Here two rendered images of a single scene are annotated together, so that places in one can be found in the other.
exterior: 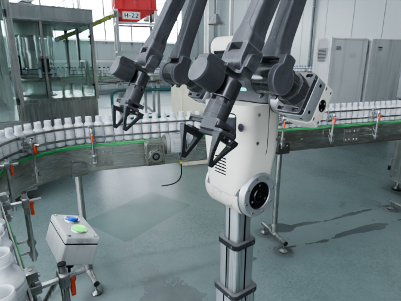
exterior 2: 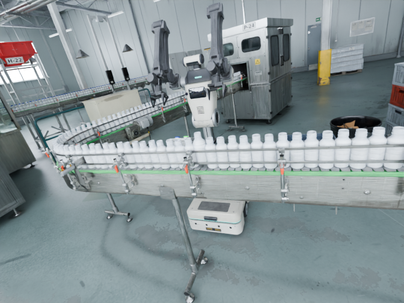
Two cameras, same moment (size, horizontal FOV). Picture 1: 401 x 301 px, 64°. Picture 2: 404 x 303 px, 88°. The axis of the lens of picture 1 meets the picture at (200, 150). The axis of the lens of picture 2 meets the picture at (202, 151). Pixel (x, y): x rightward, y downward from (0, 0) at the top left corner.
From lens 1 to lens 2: 95 cm
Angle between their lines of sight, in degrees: 29
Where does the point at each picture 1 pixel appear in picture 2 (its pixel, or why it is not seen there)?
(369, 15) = (172, 38)
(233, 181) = (208, 114)
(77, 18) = not seen: outside the picture
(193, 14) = (166, 48)
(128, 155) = (118, 138)
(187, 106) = (104, 113)
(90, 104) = (16, 136)
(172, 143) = (142, 122)
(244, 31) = (214, 52)
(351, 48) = (178, 58)
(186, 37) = (166, 60)
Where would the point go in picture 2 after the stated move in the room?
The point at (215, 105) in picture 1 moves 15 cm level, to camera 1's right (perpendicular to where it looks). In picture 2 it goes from (216, 78) to (233, 74)
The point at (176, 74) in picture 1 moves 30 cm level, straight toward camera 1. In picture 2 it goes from (170, 77) to (192, 74)
